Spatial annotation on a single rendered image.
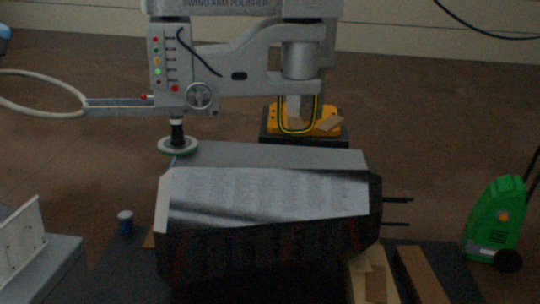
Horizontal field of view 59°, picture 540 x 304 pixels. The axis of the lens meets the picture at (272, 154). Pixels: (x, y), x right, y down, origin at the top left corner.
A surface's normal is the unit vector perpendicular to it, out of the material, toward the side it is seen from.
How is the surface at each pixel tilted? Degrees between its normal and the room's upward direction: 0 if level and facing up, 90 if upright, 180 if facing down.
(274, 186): 45
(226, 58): 90
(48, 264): 0
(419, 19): 90
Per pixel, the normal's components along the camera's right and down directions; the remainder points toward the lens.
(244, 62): 0.18, 0.44
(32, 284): 0.04, -0.90
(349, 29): -0.16, 0.43
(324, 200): 0.04, -0.32
